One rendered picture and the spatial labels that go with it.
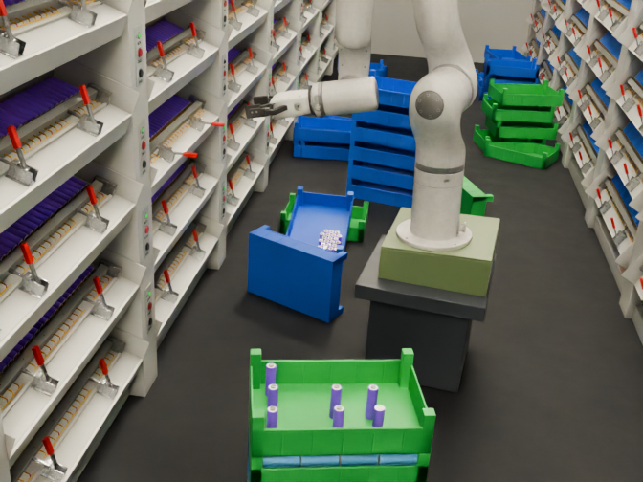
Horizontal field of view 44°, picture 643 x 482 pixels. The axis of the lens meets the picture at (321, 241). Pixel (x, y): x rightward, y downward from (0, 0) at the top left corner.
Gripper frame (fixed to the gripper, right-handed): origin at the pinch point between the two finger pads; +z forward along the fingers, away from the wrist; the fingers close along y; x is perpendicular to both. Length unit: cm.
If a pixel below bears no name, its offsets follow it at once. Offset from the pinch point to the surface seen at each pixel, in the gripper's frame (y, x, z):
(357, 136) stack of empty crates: 105, -40, -11
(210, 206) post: 31, -37, 28
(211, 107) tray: 30.0, -5.6, 20.7
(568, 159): 171, -80, -98
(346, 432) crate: -88, -35, -29
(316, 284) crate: 8, -55, -7
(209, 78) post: 30.3, 2.8, 19.9
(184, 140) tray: 2.9, -7.4, 21.2
